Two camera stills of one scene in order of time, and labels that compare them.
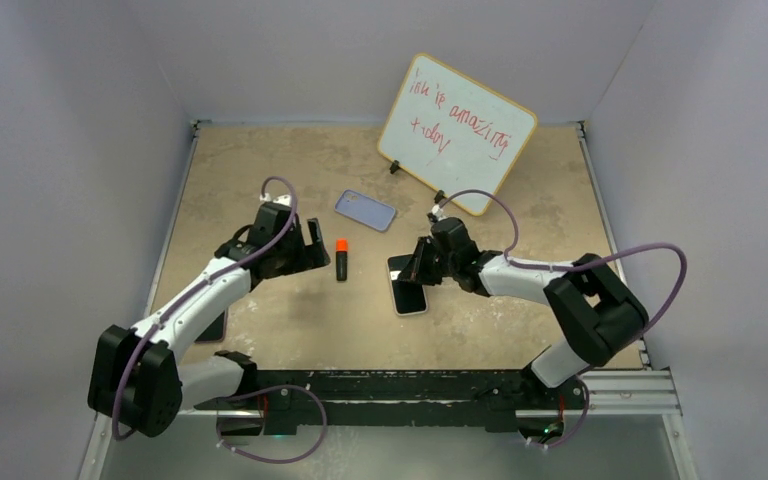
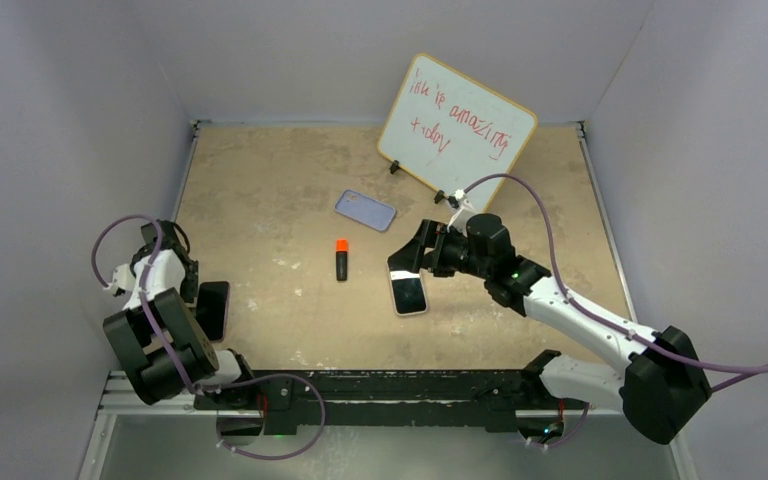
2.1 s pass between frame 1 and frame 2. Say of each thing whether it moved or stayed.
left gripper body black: moved
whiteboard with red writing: stayed
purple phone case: stayed
